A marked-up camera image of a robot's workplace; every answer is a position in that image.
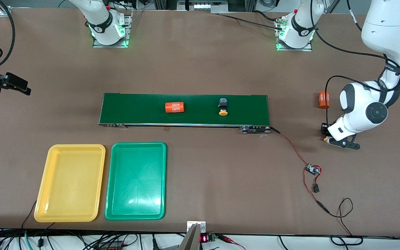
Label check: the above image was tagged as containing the green plastic tray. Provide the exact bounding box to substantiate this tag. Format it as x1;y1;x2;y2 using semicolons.
105;142;167;221

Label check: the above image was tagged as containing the red clip lead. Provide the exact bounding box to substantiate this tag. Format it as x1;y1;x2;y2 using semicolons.
217;235;246;250

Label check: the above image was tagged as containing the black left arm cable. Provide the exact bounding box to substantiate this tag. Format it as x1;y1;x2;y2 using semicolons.
309;0;400;124

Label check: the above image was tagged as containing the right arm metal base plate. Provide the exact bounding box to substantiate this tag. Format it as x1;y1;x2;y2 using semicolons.
92;10;133;48

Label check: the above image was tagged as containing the grey metal bar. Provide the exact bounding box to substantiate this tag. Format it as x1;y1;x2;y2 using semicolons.
177;223;201;250

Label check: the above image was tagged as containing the yellow plastic tray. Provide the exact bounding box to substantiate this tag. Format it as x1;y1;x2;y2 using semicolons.
34;144;106;223

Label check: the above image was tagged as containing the green belt conveyor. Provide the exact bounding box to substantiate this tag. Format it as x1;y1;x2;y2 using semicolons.
98;93;272;134

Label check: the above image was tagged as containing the silver mounting bracket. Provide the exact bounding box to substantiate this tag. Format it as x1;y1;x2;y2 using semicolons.
186;221;207;234

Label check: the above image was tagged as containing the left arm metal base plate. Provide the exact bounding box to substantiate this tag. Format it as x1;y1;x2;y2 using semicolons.
275;16;314;52

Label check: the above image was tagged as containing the orange cylinder with white print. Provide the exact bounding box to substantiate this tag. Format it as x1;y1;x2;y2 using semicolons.
318;91;331;109
165;101;185;114

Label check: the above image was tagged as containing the thin black looped cable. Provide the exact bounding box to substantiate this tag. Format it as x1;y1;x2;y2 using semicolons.
327;197;354;237

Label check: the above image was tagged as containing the small controller circuit board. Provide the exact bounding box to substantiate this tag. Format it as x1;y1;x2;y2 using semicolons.
305;164;322;176

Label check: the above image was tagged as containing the thick black cable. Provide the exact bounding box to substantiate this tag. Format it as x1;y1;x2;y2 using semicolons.
217;13;287;32

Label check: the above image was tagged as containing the grey electronics box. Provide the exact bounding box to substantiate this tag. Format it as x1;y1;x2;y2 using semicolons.
177;0;229;13

